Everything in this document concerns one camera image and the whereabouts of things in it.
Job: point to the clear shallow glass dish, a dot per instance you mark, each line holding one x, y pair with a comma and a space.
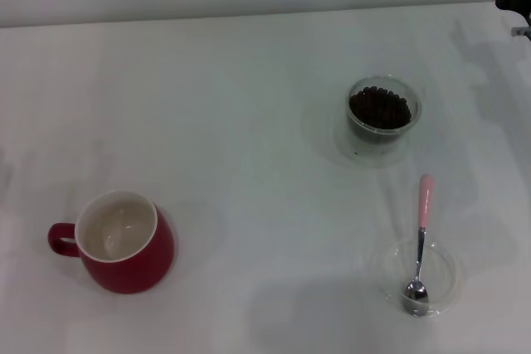
444, 271

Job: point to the coffee beans pile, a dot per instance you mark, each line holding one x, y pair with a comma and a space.
379, 107

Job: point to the clear glass saucer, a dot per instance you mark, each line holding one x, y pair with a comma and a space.
398, 156

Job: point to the glass jar of coffee beans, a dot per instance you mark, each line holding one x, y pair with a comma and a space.
373, 137

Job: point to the red ceramic mug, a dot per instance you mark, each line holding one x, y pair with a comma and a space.
124, 271

